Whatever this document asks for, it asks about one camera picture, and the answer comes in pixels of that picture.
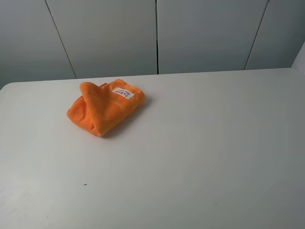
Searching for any orange microfibre towel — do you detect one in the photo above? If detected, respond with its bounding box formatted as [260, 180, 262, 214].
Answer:
[67, 79, 145, 137]

